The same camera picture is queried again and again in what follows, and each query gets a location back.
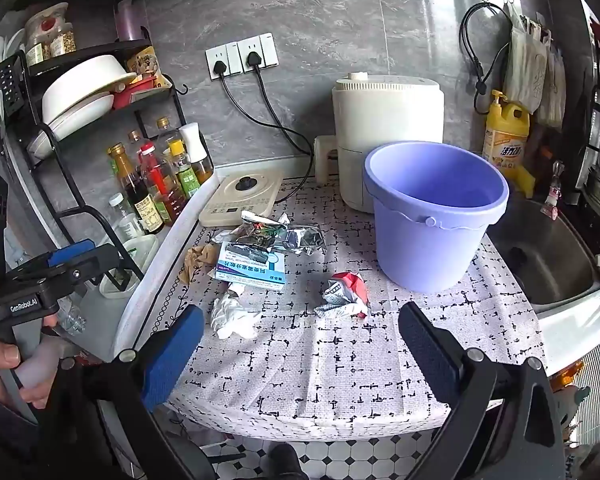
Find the clear plastic container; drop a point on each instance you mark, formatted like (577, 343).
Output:
(130, 265)

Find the black perforated cutlery holder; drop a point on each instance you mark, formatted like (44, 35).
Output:
(7, 85)

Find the blue white medicine box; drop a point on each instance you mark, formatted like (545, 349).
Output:
(250, 272)

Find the dark soy sauce bottle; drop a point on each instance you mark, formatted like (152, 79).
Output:
(137, 195)

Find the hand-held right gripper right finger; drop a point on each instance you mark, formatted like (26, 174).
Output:
(425, 355)

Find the gold cap glass bottle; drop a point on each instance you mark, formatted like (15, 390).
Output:
(135, 137)

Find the purple plastic bottle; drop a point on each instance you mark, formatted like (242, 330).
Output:
(130, 20)

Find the red white carton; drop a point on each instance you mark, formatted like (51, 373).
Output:
(347, 285)

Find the printed foil snack wrapper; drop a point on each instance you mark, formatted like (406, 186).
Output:
(260, 230)

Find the small beige plastic stool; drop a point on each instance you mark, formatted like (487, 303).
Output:
(325, 160)

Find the red cap sauce bottle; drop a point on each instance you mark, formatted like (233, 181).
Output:
(157, 180)

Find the steel sink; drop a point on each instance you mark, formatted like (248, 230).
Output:
(555, 270)

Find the person's left forearm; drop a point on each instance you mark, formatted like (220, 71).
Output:
(10, 440)

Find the small white cap bottle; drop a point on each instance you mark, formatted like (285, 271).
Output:
(125, 217)

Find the person's left hand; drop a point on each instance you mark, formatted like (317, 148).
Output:
(0, 357)

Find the black white patterned tablecloth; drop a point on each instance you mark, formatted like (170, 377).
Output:
(305, 370)

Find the silver foil wrapper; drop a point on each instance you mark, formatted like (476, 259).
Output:
(305, 240)

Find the white shallow bowl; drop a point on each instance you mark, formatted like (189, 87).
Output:
(80, 110)

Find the glass jar of seeds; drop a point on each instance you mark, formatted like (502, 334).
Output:
(50, 35)

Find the beige induction cooker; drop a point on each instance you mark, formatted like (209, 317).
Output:
(230, 200)

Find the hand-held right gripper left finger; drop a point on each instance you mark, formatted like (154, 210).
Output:
(180, 355)

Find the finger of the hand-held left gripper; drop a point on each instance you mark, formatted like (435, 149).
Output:
(72, 252)
(100, 265)

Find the white top oil dispenser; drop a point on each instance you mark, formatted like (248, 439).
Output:
(195, 145)

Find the yellow dish soap bottle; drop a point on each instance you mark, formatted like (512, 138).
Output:
(505, 145)

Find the purple plastic bucket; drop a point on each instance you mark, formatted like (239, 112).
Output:
(430, 240)

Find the hanging plastic bags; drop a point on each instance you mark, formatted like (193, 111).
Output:
(527, 65)

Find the clear gold cap bottle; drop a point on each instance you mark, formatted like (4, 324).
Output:
(166, 130)

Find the white air fryer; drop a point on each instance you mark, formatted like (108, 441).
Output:
(380, 110)

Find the white wall socket panel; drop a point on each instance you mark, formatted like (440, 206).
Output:
(265, 47)
(225, 57)

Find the red plastic bowl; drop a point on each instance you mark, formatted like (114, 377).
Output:
(135, 92)

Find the black shoe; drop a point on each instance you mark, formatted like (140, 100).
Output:
(286, 462)

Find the brown paper wrapper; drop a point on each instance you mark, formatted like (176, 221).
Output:
(197, 260)

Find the yellow snack packet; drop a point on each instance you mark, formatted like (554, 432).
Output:
(142, 62)

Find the yellow cap green label bottle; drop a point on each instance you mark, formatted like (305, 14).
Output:
(185, 175)

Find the white tissue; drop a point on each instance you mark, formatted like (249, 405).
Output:
(230, 315)

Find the black kitchen rack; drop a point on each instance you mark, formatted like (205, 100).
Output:
(50, 132)

